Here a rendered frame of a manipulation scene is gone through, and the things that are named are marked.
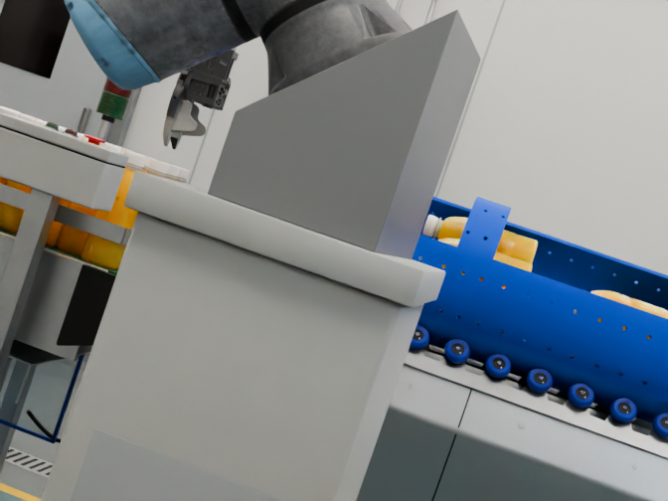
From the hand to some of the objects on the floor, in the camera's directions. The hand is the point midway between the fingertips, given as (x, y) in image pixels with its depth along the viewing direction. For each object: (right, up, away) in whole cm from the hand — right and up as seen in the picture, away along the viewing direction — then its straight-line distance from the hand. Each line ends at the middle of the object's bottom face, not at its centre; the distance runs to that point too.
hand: (168, 139), depth 220 cm
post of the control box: (-49, -106, -22) cm, 118 cm away
